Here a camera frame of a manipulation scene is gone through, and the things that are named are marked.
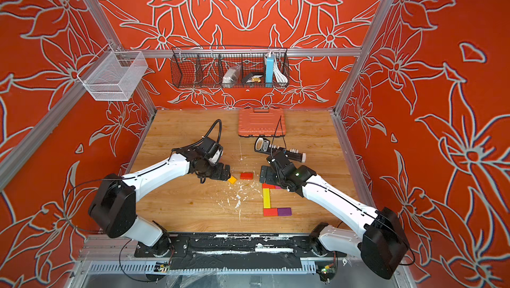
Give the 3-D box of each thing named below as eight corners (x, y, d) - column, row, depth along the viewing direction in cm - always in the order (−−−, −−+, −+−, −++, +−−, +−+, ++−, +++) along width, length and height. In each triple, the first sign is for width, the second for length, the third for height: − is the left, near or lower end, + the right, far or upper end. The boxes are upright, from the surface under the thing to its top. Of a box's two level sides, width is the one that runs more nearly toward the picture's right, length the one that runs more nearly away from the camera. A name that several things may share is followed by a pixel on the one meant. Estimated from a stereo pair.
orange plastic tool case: (237, 137, 107) (236, 132, 104) (239, 113, 119) (238, 108, 116) (286, 137, 107) (287, 132, 103) (282, 113, 119) (283, 108, 115)
